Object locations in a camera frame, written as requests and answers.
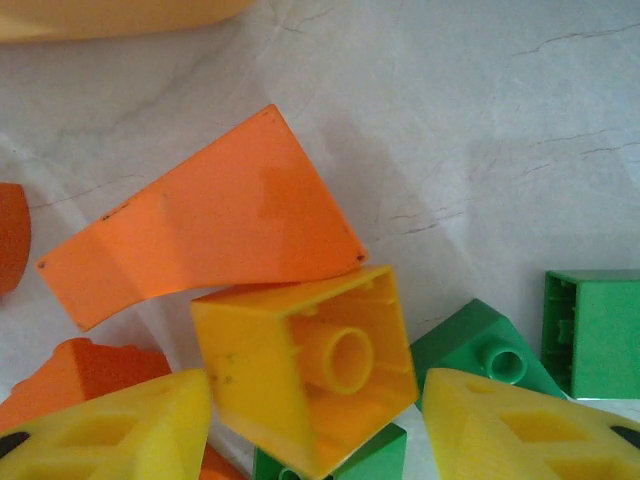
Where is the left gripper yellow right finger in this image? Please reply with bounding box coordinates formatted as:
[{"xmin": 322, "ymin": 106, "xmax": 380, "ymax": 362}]
[{"xmin": 422, "ymin": 367, "xmax": 640, "ymax": 480}]

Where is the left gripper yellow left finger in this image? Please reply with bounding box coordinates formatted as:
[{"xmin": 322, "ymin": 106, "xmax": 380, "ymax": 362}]
[{"xmin": 0, "ymin": 368, "xmax": 214, "ymax": 480}]

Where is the green small lego brick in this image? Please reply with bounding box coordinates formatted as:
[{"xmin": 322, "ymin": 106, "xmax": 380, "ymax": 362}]
[{"xmin": 253, "ymin": 422, "xmax": 408, "ymax": 480}]

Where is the dark orange lego brick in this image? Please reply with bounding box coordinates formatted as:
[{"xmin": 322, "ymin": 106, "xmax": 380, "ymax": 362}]
[{"xmin": 0, "ymin": 337, "xmax": 174, "ymax": 434}]

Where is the green long lego brick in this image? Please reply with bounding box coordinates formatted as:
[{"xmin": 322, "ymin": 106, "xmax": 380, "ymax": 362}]
[{"xmin": 408, "ymin": 298, "xmax": 569, "ymax": 412}]

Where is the yellow square lego brick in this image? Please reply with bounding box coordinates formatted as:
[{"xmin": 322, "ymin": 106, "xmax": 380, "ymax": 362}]
[{"xmin": 189, "ymin": 264, "xmax": 420, "ymax": 480}]

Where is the green square lego brick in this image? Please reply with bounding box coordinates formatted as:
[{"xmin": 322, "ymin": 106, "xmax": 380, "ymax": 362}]
[{"xmin": 542, "ymin": 268, "xmax": 640, "ymax": 401}]

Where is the orange curved lego piece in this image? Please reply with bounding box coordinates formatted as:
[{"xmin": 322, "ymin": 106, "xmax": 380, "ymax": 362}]
[{"xmin": 35, "ymin": 103, "xmax": 370, "ymax": 334}]

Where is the orange small lego brick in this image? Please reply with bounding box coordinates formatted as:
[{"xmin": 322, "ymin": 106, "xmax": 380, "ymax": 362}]
[{"xmin": 0, "ymin": 182, "xmax": 33, "ymax": 297}]

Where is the light orange plastic container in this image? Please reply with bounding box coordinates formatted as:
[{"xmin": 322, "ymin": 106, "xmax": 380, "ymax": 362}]
[{"xmin": 0, "ymin": 0, "xmax": 257, "ymax": 44}]

